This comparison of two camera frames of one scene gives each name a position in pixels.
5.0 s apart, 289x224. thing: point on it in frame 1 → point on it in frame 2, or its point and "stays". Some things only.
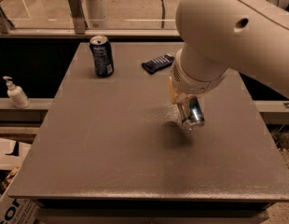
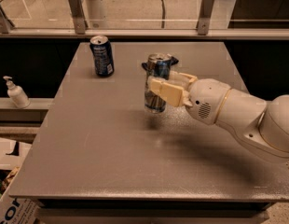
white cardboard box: [10, 154] stays
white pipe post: [94, 7] stays
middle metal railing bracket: [76, 10] stays
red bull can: [196, 116] → [157, 66]
